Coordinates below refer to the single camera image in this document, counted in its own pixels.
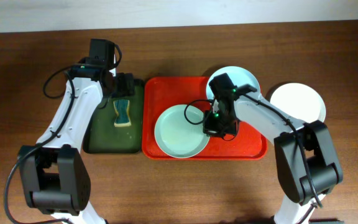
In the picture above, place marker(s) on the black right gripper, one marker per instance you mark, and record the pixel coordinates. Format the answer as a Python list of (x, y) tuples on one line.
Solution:
[(209, 130)]

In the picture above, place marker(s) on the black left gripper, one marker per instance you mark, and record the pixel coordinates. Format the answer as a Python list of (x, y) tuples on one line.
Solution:
[(125, 86)]

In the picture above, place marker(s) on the yellow green sponge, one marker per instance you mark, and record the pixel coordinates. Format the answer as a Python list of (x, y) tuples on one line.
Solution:
[(121, 108)]

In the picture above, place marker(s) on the light green plate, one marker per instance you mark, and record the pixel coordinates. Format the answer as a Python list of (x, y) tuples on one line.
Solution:
[(176, 136)]

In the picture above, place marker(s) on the light blue plate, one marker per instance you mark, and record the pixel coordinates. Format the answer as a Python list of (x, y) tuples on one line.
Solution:
[(238, 75)]

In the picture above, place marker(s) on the white plate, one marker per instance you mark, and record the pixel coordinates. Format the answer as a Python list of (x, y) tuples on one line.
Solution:
[(299, 101)]

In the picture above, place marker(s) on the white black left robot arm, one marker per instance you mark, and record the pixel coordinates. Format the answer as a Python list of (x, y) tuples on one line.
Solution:
[(54, 178)]

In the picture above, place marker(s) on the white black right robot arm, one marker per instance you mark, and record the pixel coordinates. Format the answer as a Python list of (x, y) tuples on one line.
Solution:
[(307, 164)]

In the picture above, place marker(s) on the red plastic tray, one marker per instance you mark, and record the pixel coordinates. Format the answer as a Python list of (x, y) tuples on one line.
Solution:
[(162, 93)]

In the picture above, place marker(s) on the dark green tray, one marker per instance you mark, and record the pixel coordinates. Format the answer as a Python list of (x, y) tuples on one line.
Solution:
[(102, 137)]

